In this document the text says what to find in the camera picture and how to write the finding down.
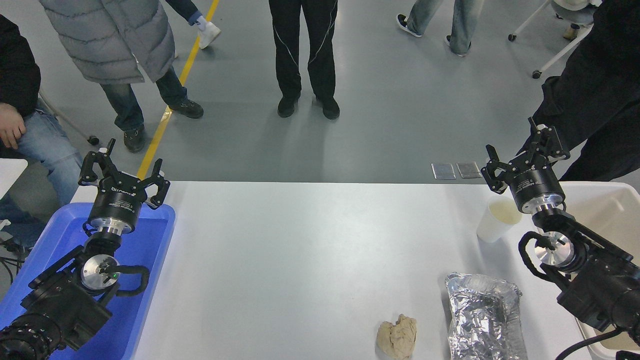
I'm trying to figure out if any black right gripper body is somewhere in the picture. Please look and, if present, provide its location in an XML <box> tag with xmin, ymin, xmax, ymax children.
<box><xmin>507</xmin><ymin>164</ymin><xmax>565</xmax><ymax>211</ymax></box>

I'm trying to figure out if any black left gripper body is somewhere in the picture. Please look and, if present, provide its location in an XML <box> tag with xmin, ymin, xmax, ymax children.
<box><xmin>89</xmin><ymin>173</ymin><xmax>150</xmax><ymax>227</ymax></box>

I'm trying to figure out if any white paper cup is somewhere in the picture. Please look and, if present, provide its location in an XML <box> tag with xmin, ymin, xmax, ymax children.
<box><xmin>476</xmin><ymin>196</ymin><xmax>524</xmax><ymax>244</ymax></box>

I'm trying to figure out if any person's hand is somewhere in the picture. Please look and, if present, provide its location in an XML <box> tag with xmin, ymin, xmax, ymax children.
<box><xmin>0</xmin><ymin>102</ymin><xmax>27</xmax><ymax>150</ymax></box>

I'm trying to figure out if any silver floor plate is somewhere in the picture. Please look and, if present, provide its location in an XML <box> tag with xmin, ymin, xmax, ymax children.
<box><xmin>456</xmin><ymin>161</ymin><xmax>483</xmax><ymax>179</ymax></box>
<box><xmin>431</xmin><ymin>162</ymin><xmax>457</xmax><ymax>180</ymax></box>

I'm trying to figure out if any blue plastic tray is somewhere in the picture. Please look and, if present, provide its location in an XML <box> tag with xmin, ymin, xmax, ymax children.
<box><xmin>0</xmin><ymin>202</ymin><xmax>177</xmax><ymax>360</ymax></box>

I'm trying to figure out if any seated person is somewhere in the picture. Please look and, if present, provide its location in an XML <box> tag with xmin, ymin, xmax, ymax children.
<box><xmin>551</xmin><ymin>0</ymin><xmax>603</xmax><ymax>42</ymax></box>
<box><xmin>0</xmin><ymin>14</ymin><xmax>84</xmax><ymax>251</ymax></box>

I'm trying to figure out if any large pale plastic bin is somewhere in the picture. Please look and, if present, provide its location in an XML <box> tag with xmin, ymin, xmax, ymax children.
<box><xmin>559</xmin><ymin>181</ymin><xmax>640</xmax><ymax>360</ymax></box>

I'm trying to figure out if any standing person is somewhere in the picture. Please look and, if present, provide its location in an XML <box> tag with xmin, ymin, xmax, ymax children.
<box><xmin>520</xmin><ymin>0</ymin><xmax>640</xmax><ymax>182</ymax></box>
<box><xmin>39</xmin><ymin>0</ymin><xmax>205</xmax><ymax>154</ymax></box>
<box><xmin>268</xmin><ymin>0</ymin><xmax>341</xmax><ymax>121</ymax></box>

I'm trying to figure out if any white wheeled chair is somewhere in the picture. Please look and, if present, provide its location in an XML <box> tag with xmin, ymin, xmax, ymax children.
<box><xmin>507</xmin><ymin>0</ymin><xmax>601</xmax><ymax>80</ymax></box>

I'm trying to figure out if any white side table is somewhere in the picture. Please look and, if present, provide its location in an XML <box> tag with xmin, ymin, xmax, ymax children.
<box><xmin>0</xmin><ymin>158</ymin><xmax>29</xmax><ymax>199</ymax></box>

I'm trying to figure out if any walking person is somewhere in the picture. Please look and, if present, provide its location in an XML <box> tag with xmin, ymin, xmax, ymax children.
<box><xmin>164</xmin><ymin>0</ymin><xmax>222</xmax><ymax>50</ymax></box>
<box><xmin>396</xmin><ymin>0</ymin><xmax>486</xmax><ymax>57</ymax></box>

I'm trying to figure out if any crumpled tan paper ball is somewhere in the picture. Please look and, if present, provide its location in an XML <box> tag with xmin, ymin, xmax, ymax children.
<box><xmin>376</xmin><ymin>314</ymin><xmax>418</xmax><ymax>360</ymax></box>

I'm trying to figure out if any wheeled chair frame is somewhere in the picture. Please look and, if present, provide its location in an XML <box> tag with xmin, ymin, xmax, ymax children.
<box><xmin>37</xmin><ymin>90</ymin><xmax>101</xmax><ymax>147</ymax></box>

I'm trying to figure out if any black floor cable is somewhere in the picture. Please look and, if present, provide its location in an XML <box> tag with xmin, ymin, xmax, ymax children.
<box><xmin>0</xmin><ymin>237</ymin><xmax>27</xmax><ymax>287</ymax></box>

